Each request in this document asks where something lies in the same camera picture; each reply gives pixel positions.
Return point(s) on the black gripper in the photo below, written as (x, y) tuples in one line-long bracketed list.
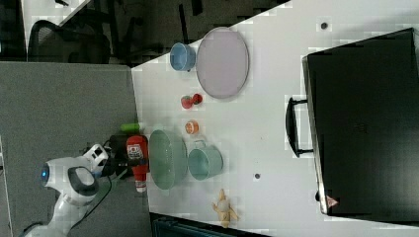
[(116, 167)]

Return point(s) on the red ketchup bottle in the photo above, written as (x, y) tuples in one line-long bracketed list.
[(136, 148)]

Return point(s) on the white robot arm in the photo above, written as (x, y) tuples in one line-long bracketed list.
[(82, 183)]

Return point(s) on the green plastic strainer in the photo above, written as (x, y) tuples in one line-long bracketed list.
[(167, 159)]

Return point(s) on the orange slice toy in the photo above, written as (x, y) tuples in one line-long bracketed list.
[(192, 127)]

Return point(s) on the green metal mug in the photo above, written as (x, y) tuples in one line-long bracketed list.
[(204, 161)]

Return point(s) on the pink strawberry toy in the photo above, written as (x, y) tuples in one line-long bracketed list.
[(186, 102)]

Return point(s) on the red strawberry toy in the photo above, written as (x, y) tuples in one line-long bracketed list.
[(197, 99)]

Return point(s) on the peeled banana toy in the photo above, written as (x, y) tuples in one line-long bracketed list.
[(224, 210)]

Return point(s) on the large lilac plate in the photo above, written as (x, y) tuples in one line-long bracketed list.
[(222, 63)]

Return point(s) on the black office chair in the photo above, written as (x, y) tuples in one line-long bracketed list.
[(52, 43)]

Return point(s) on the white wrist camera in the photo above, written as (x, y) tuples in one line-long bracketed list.
[(96, 156)]

